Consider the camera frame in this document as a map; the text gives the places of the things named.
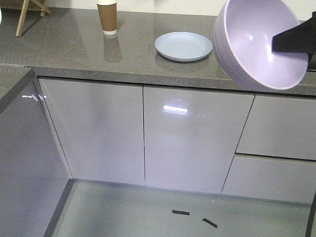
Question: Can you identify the black tape strip floor left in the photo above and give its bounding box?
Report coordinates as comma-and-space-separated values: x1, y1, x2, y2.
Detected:
172, 210, 190, 216

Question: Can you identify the purple plastic bowl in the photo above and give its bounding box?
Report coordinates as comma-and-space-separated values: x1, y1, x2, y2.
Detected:
213, 0, 309, 91

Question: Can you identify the grey cabinet door middle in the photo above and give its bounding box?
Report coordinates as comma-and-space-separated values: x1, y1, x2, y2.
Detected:
143, 87, 254, 194

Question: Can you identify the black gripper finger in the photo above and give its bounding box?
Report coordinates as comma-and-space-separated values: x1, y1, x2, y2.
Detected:
272, 11, 316, 54

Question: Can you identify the black tape strip floor right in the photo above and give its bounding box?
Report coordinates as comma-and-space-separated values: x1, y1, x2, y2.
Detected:
203, 218, 218, 228

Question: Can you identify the black tape strip floor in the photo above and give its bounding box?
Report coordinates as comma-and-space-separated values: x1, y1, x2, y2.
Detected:
203, 218, 218, 228
172, 210, 190, 216

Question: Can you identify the light blue plate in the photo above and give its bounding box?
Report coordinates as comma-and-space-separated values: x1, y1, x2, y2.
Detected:
155, 32, 213, 62

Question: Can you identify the grey cabinet door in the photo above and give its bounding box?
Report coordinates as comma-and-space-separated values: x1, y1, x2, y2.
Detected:
143, 87, 254, 194
39, 79, 145, 185

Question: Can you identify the grey drawer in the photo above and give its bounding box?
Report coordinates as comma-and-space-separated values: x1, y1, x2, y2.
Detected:
222, 155, 316, 204
237, 95, 316, 160

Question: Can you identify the grey cabinet door left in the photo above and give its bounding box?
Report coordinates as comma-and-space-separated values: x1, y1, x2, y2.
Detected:
39, 79, 145, 185

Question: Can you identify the wooden rack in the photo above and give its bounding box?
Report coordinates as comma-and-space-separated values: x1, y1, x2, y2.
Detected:
0, 0, 52, 38

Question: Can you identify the grey lower drawer front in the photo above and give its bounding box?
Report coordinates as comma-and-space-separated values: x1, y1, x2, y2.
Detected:
222, 155, 316, 204

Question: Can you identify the grey upper drawer front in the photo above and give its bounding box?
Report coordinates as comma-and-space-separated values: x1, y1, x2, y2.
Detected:
237, 95, 316, 160

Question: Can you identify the brown paper cup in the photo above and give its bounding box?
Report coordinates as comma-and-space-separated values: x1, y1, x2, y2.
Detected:
96, 0, 117, 35

